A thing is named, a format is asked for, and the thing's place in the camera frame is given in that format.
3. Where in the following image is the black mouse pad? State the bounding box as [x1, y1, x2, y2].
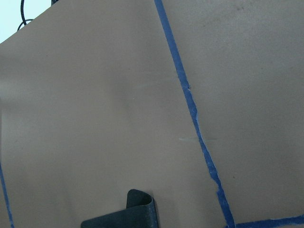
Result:
[80, 189, 159, 228]

